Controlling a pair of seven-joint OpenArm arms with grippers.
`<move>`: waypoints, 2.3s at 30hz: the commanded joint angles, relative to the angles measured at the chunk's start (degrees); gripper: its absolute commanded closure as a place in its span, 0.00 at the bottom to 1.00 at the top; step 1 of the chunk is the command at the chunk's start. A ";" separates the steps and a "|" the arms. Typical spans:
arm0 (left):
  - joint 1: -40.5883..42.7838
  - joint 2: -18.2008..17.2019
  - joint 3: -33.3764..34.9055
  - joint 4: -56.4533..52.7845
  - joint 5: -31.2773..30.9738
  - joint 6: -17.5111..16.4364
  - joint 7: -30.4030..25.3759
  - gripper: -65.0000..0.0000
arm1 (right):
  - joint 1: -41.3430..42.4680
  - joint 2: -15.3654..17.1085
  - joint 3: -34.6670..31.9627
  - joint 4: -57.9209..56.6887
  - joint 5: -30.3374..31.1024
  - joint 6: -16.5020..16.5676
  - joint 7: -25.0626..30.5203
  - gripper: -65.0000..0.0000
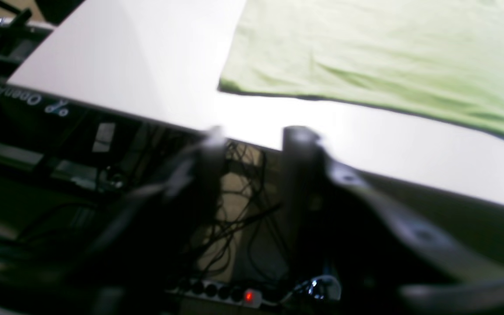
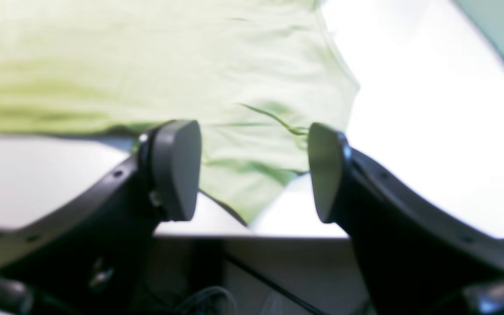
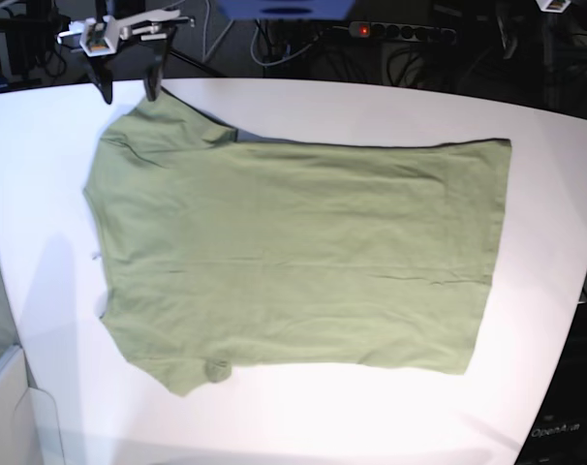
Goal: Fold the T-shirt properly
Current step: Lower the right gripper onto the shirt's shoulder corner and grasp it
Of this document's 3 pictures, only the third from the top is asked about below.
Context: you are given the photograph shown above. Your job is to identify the right gripper, white bracket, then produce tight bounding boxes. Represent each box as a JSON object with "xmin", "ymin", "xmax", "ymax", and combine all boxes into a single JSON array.
[{"xmin": 56, "ymin": 9, "xmax": 195, "ymax": 105}]

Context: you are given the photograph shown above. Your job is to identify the white bin at left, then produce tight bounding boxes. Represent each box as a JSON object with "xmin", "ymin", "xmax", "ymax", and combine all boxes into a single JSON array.
[{"xmin": 0, "ymin": 345, "xmax": 66, "ymax": 464}]

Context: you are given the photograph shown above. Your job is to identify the green T-shirt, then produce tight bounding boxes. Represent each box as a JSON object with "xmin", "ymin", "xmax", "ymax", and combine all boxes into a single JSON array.
[{"xmin": 84, "ymin": 94, "xmax": 511, "ymax": 395}]

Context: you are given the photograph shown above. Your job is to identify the blue box overhead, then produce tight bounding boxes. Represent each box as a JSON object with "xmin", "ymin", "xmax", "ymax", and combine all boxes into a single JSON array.
[{"xmin": 217, "ymin": 0, "xmax": 355, "ymax": 20}]

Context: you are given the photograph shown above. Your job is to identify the black power strip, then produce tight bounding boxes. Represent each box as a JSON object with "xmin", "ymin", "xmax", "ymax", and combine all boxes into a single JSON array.
[{"xmin": 347, "ymin": 21, "xmax": 458, "ymax": 46}]

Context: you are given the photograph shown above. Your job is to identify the black OpenArm base box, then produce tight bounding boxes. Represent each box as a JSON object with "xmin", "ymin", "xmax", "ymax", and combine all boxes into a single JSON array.
[{"xmin": 515, "ymin": 303, "xmax": 587, "ymax": 464}]

